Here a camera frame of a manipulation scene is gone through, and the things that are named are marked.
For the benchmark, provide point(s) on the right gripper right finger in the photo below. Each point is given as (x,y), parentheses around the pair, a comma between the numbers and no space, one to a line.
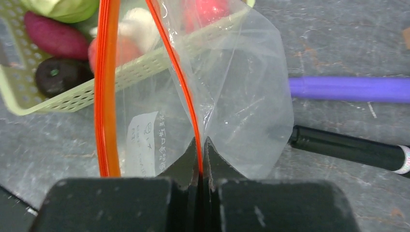
(215,168)

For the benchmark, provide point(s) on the red toy apple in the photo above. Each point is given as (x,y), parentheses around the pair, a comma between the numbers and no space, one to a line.
(200,13)

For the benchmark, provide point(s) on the purple toy sweet potato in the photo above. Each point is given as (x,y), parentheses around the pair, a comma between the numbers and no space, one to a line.
(56,38)

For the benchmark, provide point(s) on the orange toy peach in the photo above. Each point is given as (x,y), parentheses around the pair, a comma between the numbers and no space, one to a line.
(126,51)

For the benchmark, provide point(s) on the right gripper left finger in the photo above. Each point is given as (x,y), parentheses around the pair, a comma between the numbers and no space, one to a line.
(179,193)

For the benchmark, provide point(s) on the dark purple toy mangosteen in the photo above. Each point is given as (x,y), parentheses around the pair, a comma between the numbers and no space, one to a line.
(55,75)

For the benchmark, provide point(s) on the purple flashlight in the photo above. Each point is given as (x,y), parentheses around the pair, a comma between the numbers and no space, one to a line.
(361,89)

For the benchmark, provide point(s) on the clear orange zip top bag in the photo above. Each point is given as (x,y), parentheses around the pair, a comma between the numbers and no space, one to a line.
(236,73)

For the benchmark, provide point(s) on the black microphone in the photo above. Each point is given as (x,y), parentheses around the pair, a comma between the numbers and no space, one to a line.
(394,158)

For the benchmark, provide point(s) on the green toy cabbage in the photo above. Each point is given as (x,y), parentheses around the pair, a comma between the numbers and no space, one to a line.
(66,11)

